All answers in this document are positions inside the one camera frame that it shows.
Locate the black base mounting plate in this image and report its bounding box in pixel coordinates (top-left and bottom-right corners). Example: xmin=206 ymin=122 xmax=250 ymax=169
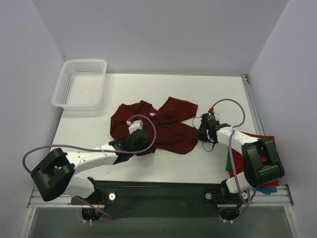
xmin=71 ymin=181 xmax=242 ymax=219

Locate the purple cable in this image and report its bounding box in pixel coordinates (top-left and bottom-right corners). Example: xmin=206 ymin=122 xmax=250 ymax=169
xmin=22 ymin=115 xmax=157 ymax=220
xmin=209 ymin=98 xmax=256 ymax=207

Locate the blue cloth piece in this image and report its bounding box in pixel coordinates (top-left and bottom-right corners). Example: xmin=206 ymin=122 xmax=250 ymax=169
xmin=255 ymin=185 xmax=277 ymax=195

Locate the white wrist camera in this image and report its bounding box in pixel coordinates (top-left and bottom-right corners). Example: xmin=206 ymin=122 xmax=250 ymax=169
xmin=208 ymin=107 xmax=219 ymax=117
xmin=126 ymin=119 xmax=143 ymax=134

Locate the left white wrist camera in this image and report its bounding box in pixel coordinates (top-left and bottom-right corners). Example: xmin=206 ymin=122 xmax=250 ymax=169
xmin=126 ymin=119 xmax=143 ymax=134

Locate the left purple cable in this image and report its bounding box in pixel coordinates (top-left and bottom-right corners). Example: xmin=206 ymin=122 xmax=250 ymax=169
xmin=22 ymin=115 xmax=157 ymax=220

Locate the aluminium front rail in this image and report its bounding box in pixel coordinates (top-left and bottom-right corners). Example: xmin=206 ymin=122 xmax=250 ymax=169
xmin=27 ymin=185 xmax=75 ymax=208

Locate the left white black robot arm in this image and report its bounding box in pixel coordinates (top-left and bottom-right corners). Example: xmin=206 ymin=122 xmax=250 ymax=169
xmin=31 ymin=129 xmax=151 ymax=204

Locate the dark red t shirt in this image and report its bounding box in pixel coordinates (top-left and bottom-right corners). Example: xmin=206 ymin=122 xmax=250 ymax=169
xmin=110 ymin=97 xmax=198 ymax=155

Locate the aluminium rail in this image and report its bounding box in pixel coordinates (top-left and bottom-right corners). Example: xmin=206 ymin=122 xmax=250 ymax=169
xmin=27 ymin=185 xmax=75 ymax=208
xmin=240 ymin=74 xmax=264 ymax=135

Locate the folded green t shirt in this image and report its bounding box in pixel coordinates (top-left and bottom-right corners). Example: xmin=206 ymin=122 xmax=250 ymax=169
xmin=225 ymin=152 xmax=231 ymax=172

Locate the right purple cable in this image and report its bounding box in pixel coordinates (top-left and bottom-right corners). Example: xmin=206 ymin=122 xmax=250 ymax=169
xmin=209 ymin=98 xmax=256 ymax=207

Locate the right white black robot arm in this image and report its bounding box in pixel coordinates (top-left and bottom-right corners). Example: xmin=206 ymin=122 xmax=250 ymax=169
xmin=196 ymin=112 xmax=285 ymax=202

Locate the white plastic mesh basket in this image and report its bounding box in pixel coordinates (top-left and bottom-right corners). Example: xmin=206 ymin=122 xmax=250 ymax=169
xmin=52 ymin=59 xmax=107 ymax=111

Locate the aluminium right side rail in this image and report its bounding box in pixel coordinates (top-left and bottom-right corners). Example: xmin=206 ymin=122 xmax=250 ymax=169
xmin=240 ymin=74 xmax=264 ymax=135

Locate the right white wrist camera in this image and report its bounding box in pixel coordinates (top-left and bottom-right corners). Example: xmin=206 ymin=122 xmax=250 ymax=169
xmin=208 ymin=107 xmax=219 ymax=117

